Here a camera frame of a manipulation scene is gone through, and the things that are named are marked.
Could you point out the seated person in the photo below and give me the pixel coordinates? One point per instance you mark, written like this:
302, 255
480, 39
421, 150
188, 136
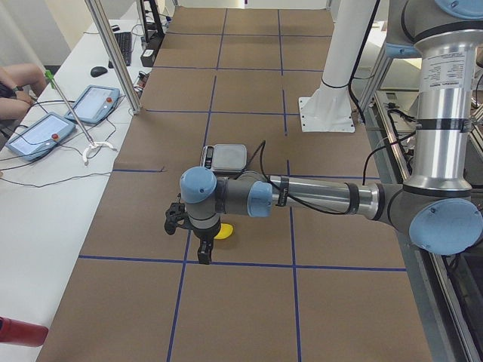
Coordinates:
15, 101

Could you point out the far blue teach pendant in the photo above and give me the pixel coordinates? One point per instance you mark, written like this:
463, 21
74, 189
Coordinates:
95, 103

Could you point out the aluminium frame post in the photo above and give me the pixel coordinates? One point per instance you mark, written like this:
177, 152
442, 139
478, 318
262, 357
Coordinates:
103, 26

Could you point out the blue teach pendant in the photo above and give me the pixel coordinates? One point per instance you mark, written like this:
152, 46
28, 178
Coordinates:
41, 137
95, 103

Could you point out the near blue teach pendant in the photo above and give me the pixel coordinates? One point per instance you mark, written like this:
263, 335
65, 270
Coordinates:
41, 137

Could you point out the black computer mouse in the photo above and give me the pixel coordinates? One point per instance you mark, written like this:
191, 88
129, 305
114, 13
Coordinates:
98, 71

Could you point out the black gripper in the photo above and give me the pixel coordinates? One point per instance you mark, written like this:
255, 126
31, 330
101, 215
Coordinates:
205, 236

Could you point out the red cylinder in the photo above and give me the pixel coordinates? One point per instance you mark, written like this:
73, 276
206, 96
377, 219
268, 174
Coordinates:
17, 332

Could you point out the small black box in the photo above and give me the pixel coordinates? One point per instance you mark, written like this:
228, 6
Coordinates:
148, 58

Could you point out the white pedestal column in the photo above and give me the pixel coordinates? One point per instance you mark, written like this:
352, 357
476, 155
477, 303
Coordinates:
329, 108

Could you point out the black keyboard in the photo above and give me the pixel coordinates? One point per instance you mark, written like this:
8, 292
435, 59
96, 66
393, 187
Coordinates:
124, 41

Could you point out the yellow mango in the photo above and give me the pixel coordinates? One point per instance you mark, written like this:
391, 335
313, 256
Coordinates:
226, 230

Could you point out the green handled grabber stick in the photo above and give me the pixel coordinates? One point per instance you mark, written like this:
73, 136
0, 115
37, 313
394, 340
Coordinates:
93, 145

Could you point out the silver digital kitchen scale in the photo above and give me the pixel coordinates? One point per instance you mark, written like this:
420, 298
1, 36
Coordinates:
224, 158

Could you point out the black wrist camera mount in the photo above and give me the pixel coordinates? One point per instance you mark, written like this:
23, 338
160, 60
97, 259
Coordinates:
176, 217

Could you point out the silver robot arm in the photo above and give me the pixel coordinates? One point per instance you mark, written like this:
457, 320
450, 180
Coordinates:
433, 205

